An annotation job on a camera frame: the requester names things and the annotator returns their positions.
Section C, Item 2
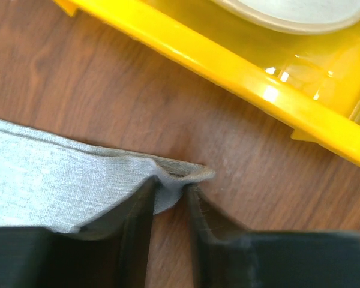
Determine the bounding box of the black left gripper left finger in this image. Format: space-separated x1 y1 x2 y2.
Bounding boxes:
0 177 155 287

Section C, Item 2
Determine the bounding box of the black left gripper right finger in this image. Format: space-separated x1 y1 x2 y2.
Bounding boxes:
184 185 360 287

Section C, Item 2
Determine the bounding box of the grey cloth napkin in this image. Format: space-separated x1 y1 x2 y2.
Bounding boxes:
0 119 215 233

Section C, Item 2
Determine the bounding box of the yellow plastic tray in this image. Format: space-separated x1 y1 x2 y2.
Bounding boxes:
58 1 360 166

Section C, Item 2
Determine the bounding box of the beige shell-shaped plate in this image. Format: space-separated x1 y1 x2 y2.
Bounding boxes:
215 0 360 35

